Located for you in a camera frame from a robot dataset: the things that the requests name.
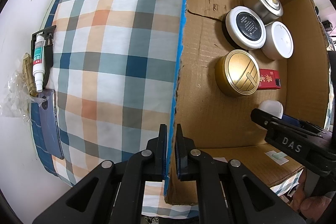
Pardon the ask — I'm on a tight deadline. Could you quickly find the crumpled clear plastic wrap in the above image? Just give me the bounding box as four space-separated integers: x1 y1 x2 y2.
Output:
1 71 41 123

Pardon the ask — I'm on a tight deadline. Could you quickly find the plaid checkered tablecloth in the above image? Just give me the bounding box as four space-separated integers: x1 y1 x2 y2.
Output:
30 0 306 219

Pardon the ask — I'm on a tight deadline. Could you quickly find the blue grey smartphone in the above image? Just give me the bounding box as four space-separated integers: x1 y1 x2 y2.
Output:
39 89 64 160

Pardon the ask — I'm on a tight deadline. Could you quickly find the white earbuds case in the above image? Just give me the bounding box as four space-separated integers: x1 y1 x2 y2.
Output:
258 100 284 119

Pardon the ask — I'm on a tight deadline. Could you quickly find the white glue tube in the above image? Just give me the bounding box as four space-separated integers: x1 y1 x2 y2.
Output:
33 34 45 93

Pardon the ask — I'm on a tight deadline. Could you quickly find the gold round tin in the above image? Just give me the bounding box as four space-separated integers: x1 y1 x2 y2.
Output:
215 50 260 97

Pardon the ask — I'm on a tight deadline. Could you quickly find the brown wooden stick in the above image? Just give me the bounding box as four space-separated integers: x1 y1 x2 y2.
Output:
22 53 38 97

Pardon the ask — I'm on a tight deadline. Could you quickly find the cardboard box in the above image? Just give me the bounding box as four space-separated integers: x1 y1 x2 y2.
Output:
163 0 332 205

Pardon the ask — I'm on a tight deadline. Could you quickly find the red small box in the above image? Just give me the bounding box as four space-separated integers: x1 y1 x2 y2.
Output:
258 69 281 90

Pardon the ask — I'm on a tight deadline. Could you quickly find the black tube holder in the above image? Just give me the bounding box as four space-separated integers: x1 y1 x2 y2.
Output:
31 25 56 89

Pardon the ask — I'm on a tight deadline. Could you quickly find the person's hand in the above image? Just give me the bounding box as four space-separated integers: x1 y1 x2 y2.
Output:
290 169 335 222

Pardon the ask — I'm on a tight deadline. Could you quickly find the silver round tin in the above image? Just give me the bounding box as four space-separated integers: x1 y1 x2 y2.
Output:
243 0 283 25

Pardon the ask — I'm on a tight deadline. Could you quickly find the black white round tin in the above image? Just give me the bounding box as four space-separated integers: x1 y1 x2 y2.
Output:
222 6 266 51

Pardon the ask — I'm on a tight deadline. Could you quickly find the white round jar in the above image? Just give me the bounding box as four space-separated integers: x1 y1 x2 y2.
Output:
261 21 294 60

